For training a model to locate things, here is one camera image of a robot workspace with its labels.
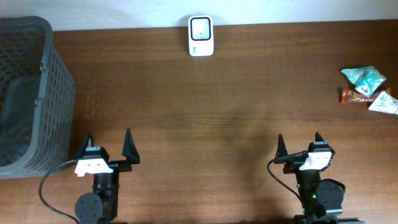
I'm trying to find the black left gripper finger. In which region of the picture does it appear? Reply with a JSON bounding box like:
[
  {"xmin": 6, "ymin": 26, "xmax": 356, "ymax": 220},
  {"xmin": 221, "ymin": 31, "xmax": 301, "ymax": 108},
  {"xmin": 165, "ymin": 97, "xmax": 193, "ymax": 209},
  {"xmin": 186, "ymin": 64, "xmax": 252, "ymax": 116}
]
[
  {"xmin": 74, "ymin": 132, "xmax": 94, "ymax": 160},
  {"xmin": 122, "ymin": 128, "xmax": 141, "ymax": 164}
]

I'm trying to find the orange brown snack wrapper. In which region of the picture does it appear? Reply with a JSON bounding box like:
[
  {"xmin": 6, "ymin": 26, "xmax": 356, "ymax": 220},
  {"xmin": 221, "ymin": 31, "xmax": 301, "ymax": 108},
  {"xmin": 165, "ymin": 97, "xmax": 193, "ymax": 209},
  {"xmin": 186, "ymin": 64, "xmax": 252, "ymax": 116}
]
[{"xmin": 341, "ymin": 89, "xmax": 382, "ymax": 104}]

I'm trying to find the white bamboo print tube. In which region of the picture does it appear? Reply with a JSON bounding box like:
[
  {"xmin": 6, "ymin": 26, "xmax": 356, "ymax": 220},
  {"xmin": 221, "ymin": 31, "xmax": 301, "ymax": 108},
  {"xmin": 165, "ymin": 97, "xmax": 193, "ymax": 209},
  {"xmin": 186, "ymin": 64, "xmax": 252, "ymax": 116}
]
[{"xmin": 368, "ymin": 91, "xmax": 397, "ymax": 114}]

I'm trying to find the green tissue pack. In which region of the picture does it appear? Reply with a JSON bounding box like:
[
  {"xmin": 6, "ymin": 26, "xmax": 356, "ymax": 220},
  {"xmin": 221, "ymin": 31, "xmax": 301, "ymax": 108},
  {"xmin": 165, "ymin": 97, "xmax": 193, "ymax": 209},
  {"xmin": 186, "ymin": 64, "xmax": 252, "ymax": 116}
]
[{"xmin": 355, "ymin": 72, "xmax": 386, "ymax": 97}]

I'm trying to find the teal plastic pouch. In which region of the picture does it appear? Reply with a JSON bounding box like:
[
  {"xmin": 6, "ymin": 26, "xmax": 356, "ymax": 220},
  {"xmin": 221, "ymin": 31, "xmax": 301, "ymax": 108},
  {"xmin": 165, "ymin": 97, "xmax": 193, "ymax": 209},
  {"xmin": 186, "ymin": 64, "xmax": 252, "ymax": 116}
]
[{"xmin": 341, "ymin": 66, "xmax": 386, "ymax": 86}]

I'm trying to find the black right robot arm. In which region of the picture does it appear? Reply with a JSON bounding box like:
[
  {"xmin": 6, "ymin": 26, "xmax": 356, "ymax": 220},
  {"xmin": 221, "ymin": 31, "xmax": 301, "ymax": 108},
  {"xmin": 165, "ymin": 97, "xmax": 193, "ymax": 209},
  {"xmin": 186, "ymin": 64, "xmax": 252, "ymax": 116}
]
[{"xmin": 267, "ymin": 132, "xmax": 362, "ymax": 224}]

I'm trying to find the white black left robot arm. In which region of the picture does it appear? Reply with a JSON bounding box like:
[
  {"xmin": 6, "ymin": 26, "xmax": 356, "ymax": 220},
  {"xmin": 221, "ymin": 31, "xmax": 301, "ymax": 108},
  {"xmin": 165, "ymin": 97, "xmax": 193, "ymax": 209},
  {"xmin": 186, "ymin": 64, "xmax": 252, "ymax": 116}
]
[{"xmin": 74, "ymin": 129, "xmax": 140, "ymax": 224}]

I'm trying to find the white barcode scanner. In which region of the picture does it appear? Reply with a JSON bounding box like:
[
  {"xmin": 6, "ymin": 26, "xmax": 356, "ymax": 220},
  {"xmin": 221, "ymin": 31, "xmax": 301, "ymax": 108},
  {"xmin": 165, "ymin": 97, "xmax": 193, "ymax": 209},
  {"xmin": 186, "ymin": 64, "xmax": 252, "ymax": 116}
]
[{"xmin": 188, "ymin": 15, "xmax": 215, "ymax": 57}]

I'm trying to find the dark grey plastic basket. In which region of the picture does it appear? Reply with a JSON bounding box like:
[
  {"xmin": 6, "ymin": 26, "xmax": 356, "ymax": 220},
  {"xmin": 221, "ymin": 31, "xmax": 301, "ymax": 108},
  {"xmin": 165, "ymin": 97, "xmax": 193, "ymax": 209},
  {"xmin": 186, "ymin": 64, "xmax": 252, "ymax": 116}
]
[{"xmin": 1, "ymin": 16, "xmax": 75, "ymax": 179}]

